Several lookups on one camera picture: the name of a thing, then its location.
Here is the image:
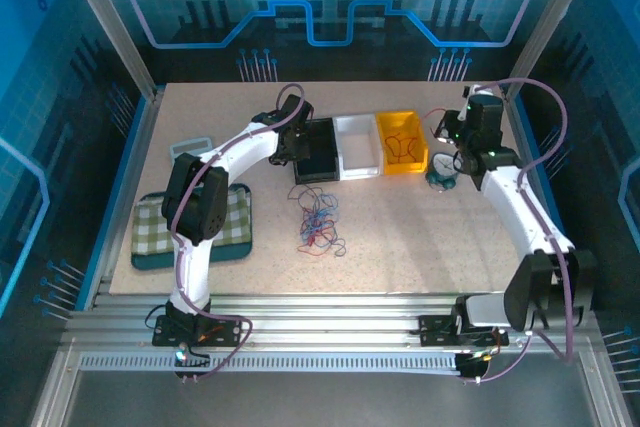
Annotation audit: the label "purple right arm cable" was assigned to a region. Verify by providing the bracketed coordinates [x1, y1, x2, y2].
[462, 77, 577, 385]

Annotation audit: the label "aluminium frame post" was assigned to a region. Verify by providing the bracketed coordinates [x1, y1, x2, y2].
[501, 0, 602, 98]
[53, 0, 161, 99]

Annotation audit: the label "yellow plastic bin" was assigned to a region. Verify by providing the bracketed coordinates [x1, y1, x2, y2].
[375, 110, 431, 177]

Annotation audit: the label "aluminium table side rail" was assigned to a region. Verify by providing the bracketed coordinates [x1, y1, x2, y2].
[82, 86, 167, 311]
[501, 82, 584, 311]

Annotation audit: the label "grey metal bench panel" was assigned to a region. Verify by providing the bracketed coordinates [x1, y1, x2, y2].
[28, 346, 632, 427]

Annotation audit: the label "grey pocket calculator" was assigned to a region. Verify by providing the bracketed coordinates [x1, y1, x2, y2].
[168, 135, 214, 165]

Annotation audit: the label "teal plastic tray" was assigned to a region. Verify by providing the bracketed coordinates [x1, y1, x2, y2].
[130, 182, 254, 271]

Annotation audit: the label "tangled red blue wires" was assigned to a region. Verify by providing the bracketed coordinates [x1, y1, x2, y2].
[296, 211, 347, 260]

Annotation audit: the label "teal alarm clock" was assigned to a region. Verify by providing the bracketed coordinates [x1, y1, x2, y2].
[425, 151, 465, 194]

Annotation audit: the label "black plastic bin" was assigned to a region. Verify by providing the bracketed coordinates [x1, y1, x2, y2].
[291, 117, 342, 186]

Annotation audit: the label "slotted grey cable duct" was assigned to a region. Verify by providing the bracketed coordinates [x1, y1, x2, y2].
[76, 351, 472, 376]

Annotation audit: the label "green checkered cloth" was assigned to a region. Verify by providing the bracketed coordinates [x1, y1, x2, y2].
[131, 186, 252, 256]

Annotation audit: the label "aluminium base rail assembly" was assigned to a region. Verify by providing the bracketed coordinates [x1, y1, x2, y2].
[61, 292, 599, 349]

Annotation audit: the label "white plastic bin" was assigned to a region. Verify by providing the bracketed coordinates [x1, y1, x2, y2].
[333, 113, 384, 183]

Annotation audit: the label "small controller board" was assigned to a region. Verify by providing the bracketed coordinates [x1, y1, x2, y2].
[171, 341, 212, 384]
[455, 350, 498, 385]

